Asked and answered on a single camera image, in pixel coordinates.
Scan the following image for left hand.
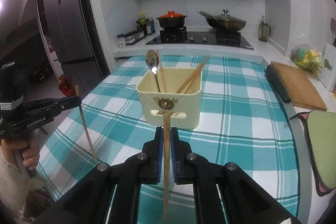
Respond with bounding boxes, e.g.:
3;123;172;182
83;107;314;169
1;132;40;170

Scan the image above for black gas stove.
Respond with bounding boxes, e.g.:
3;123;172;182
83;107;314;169
146;27;254;50

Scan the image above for black pot orange lid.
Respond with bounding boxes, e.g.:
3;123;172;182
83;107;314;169
157;11;187;30

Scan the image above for sauce bottles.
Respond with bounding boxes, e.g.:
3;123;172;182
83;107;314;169
136;12;156;36

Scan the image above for teal plaid tablecloth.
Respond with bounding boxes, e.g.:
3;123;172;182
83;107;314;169
35;55;300;224

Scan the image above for silver metal spoon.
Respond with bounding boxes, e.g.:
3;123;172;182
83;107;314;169
145;50;161;93

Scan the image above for wooden chopstick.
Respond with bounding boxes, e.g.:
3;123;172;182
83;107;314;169
156;50;167;93
176;56;209;94
163;112;170;221
79;103;98;165
184;67;202;94

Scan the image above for spice jar rack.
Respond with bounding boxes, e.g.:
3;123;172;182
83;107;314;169
117;29;146;48

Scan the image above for cream utensil holder box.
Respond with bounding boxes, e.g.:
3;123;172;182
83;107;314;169
136;67;202;130

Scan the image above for glass kettle jar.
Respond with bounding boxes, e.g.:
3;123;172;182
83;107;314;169
258;15;271;42

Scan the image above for bag of colourful sponges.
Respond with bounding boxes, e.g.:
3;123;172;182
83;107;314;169
290;34;323;77

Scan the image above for grey refrigerator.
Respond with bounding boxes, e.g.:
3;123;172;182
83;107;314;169
43;0;109;97

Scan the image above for white knife block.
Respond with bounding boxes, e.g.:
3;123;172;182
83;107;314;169
318;43;336;92

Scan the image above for black wok glass lid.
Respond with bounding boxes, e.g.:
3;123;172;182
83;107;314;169
198;10;247;32

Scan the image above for wooden cutting board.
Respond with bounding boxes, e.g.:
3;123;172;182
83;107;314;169
270;61;327;111

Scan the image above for green mat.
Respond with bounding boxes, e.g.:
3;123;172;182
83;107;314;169
298;110;335;196

